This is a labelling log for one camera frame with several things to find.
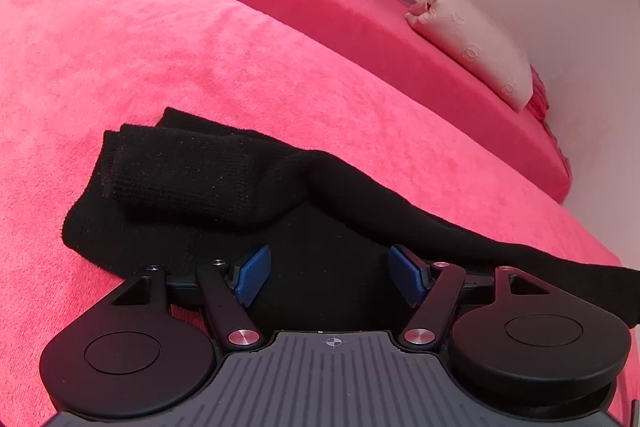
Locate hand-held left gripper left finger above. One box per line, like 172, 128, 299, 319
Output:
110, 244, 266, 353

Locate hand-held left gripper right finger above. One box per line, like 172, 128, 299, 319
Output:
387, 244, 537, 352

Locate black knit pants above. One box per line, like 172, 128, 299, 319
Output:
61, 107, 640, 334

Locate red folded cloth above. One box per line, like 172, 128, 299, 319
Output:
522, 67, 551, 124

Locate pink patterned pillow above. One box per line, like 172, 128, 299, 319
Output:
405, 0, 534, 110

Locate pink fleece blanket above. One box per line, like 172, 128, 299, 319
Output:
0, 0, 640, 427

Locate red bed sheet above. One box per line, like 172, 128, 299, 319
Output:
120, 0, 573, 202

